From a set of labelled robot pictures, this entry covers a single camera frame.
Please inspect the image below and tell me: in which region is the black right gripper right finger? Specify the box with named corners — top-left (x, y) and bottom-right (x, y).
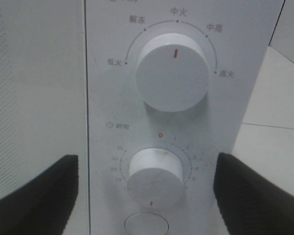
top-left (213, 153), bottom-right (294, 235)

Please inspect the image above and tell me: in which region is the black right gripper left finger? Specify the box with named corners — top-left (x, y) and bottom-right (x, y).
top-left (0, 155), bottom-right (78, 235)

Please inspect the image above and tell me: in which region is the white microwave oven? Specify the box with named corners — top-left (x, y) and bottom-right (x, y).
top-left (0, 0), bottom-right (283, 235)

